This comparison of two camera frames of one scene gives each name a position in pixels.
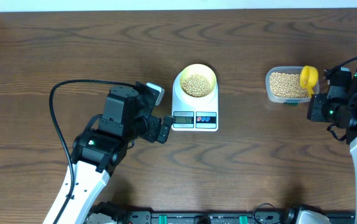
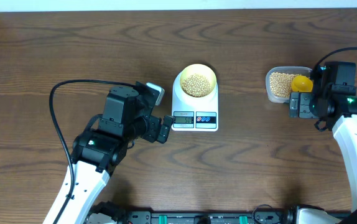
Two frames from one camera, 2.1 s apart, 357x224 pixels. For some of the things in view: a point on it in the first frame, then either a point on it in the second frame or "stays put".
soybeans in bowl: [196, 86] stays put
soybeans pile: [287, 84] stays put
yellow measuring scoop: [308, 77] → [301, 83]
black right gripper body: [316, 111] → [304, 106]
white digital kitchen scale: [193, 115] stays put
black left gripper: [150, 134] stays put
